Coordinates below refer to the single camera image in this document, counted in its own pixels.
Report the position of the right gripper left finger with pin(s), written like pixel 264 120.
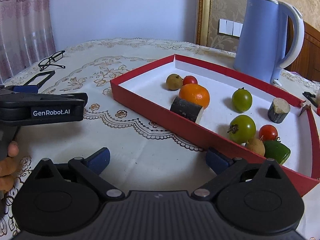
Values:
pixel 87 172

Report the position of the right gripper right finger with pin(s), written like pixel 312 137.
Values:
pixel 227 172

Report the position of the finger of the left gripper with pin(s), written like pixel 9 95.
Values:
pixel 26 89

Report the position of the green tomato large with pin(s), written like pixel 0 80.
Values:
pixel 241 129

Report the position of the green cucumber piece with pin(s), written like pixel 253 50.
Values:
pixel 277 151

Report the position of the dark sugarcane piece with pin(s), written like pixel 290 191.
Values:
pixel 278 110
pixel 186 109

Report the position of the green tomato small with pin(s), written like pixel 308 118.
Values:
pixel 242 100

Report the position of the orange tangerine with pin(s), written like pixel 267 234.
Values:
pixel 196 94

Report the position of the small red tomato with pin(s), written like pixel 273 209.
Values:
pixel 189 80

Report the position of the person's left hand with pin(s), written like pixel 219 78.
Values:
pixel 8 167

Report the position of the black eyeglasses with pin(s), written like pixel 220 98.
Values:
pixel 52 61

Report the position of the brown longan near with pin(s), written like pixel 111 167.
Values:
pixel 255 145

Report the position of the brown longan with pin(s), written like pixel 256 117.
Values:
pixel 255 145
pixel 174 82

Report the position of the pink floral curtain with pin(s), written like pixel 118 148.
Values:
pixel 26 35

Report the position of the floral tablecloth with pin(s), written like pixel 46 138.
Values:
pixel 156 169

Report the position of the red shallow box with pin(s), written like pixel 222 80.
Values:
pixel 142 90

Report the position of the brown longan far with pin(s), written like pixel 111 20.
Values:
pixel 174 82

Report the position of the black holder near bag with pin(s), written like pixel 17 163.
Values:
pixel 311 97

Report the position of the blue electric kettle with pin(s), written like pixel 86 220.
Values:
pixel 271 39

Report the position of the wooden headboard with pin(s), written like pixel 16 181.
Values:
pixel 307 64

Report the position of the white wall switch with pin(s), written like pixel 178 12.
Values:
pixel 230 28

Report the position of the gold picture frame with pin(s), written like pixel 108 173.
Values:
pixel 209 12

